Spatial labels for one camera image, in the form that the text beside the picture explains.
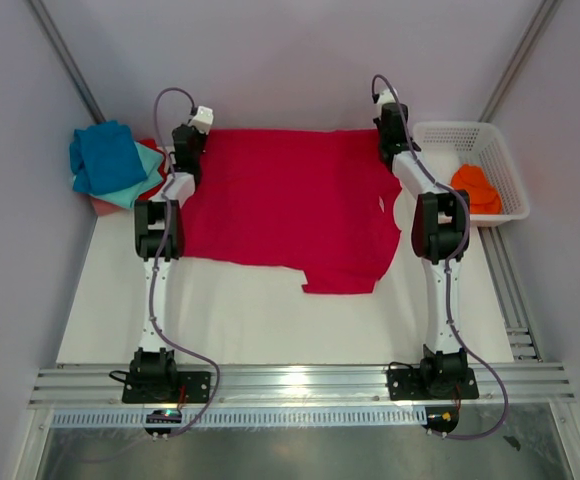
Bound black controller board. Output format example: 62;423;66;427
143;408;182;436
424;407;459;435

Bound blue folded t shirt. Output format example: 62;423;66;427
69;121;147;196

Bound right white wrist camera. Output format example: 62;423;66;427
372;89;396;110

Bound right corner aluminium post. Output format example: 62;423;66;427
478;0;562;123

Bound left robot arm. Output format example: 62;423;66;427
124;124;207;403

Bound left black controller board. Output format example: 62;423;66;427
143;408;182;436

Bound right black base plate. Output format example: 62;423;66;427
386;362;480;401

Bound right black controller board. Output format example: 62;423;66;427
424;407;459;435

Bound red folded t shirt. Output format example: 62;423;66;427
139;138;168;200

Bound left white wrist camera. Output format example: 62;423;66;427
188;106;214;135

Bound teal folded t shirt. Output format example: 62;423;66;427
100;140;166;210

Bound aluminium front rail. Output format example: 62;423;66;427
28;363;575;408

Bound magenta t shirt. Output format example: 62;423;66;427
181;130;402;295

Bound white plastic basket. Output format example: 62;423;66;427
413;121;530;227

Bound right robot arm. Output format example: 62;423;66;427
374;100;469;400

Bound right side aluminium rail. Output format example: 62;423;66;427
478;227;543;363

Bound left corner aluminium post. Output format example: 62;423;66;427
24;0;106;124

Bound aluminium rail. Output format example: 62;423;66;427
478;227;543;363
28;363;575;408

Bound pink folded t shirt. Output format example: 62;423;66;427
89;196;132;217

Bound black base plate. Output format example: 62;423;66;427
386;362;480;401
121;371;211;404

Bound orange t shirt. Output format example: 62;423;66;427
451;164;503;215

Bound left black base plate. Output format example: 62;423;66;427
121;371;211;404

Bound corner aluminium post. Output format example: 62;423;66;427
478;0;562;123
24;0;106;124

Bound slotted grey cable duct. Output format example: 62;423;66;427
50;405;425;429

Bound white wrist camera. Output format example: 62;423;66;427
188;106;214;135
372;89;396;110

